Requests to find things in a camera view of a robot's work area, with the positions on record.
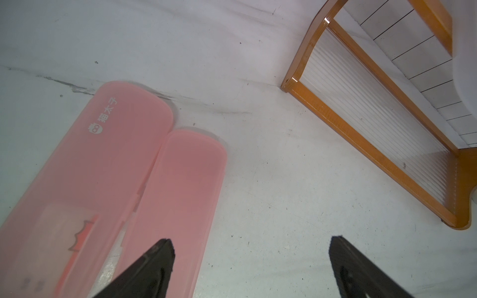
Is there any orange wooden two-tier shelf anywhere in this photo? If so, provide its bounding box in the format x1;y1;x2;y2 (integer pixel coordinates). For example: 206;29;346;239
281;1;477;230

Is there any pink pencil case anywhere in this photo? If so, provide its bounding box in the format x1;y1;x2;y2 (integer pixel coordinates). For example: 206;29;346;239
1;81;173;298
108;129;227;298

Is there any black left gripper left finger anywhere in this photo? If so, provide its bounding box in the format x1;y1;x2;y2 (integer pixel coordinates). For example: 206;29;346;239
95;238;175;298

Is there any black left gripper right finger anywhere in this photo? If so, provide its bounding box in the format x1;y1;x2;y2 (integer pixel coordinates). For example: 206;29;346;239
329;236;412;298

